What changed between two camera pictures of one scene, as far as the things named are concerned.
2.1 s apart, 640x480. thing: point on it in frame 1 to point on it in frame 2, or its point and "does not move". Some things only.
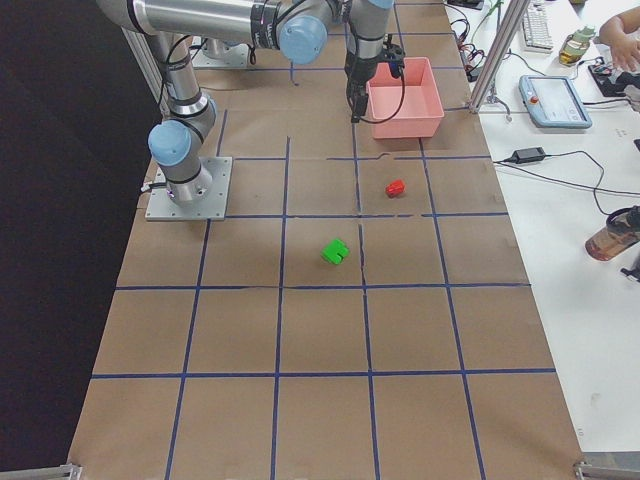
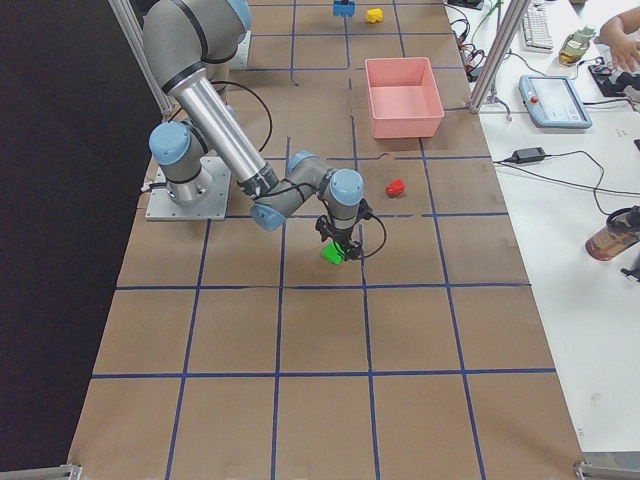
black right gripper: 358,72 to 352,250
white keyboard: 536,26 does not move
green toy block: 335,251 does not move
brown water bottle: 622,229 does not move
